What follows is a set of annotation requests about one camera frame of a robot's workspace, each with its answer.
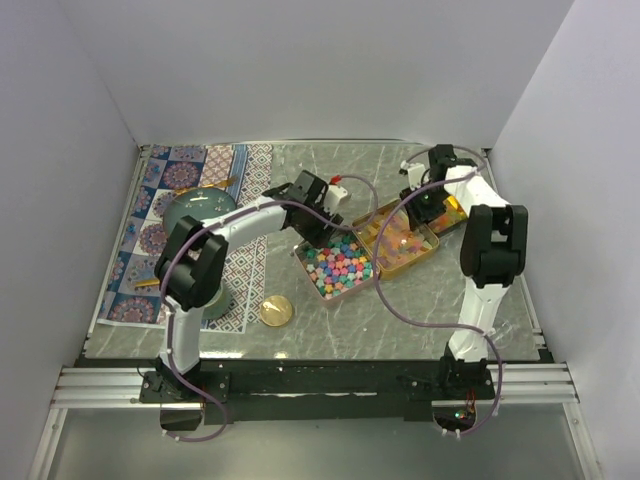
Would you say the gold tin of pastel candies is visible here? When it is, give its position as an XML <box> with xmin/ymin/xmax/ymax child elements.
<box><xmin>352</xmin><ymin>199</ymin><xmax>440</xmax><ymax>280</ymax></box>

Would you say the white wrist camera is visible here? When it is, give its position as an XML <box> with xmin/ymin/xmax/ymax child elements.
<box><xmin>399</xmin><ymin>161</ymin><xmax>427</xmax><ymax>191</ymax></box>
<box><xmin>324</xmin><ymin>175</ymin><xmax>351</xmax><ymax>210</ymax></box>

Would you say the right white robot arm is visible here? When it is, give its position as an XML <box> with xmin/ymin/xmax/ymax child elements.
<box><xmin>399</xmin><ymin>144</ymin><xmax>528</xmax><ymax>363</ymax></box>

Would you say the gold tin of neon candies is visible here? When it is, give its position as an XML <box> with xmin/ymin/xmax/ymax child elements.
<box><xmin>428</xmin><ymin>196</ymin><xmax>467</xmax><ymax>237</ymax></box>

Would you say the gold spoon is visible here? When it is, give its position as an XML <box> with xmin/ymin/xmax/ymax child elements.
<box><xmin>134</xmin><ymin>278</ymin><xmax>161</xmax><ymax>288</ymax></box>

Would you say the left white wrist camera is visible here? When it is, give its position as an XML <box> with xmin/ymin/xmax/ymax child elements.
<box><xmin>324</xmin><ymin>175</ymin><xmax>351</xmax><ymax>210</ymax></box>

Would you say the clear plastic ball half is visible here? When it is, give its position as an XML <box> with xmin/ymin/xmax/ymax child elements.
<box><xmin>489</xmin><ymin>318</ymin><xmax>516</xmax><ymax>350</ymax></box>

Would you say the teal ceramic cup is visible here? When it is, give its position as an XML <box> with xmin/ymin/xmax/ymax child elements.
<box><xmin>203</xmin><ymin>283</ymin><xmax>232</xmax><ymax>321</ymax></box>

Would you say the pink tin of star candies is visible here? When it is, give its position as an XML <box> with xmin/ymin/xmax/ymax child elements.
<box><xmin>294</xmin><ymin>232</ymin><xmax>374</xmax><ymax>306</ymax></box>

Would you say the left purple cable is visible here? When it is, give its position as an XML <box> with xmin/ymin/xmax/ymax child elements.
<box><xmin>164</xmin><ymin>174</ymin><xmax>384</xmax><ymax>444</ymax></box>

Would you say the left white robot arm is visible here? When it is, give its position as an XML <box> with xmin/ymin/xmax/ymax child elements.
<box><xmin>154</xmin><ymin>170</ymin><xmax>349</xmax><ymax>402</ymax></box>

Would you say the patterned placemat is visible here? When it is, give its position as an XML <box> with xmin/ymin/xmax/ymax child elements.
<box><xmin>96</xmin><ymin>143</ymin><xmax>274</xmax><ymax>337</ymax></box>

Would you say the black base bar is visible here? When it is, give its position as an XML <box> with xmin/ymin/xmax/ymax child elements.
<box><xmin>139</xmin><ymin>358</ymin><xmax>498</xmax><ymax>431</ymax></box>

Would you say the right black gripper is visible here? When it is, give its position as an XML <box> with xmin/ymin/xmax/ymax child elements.
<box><xmin>398</xmin><ymin>180</ymin><xmax>450</xmax><ymax>231</ymax></box>

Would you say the round gold tin lid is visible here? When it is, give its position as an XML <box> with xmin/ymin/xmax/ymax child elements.
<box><xmin>259</xmin><ymin>295</ymin><xmax>294</xmax><ymax>327</ymax></box>

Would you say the gold fork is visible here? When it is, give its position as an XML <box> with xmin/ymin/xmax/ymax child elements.
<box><xmin>195</xmin><ymin>176</ymin><xmax>237</xmax><ymax>189</ymax></box>

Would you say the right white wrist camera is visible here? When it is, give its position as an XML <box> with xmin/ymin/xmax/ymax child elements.
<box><xmin>399</xmin><ymin>161</ymin><xmax>427</xmax><ymax>191</ymax></box>

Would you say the teal ceramic plate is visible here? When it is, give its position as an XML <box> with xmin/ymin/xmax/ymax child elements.
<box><xmin>162</xmin><ymin>187</ymin><xmax>237</xmax><ymax>236</ymax></box>

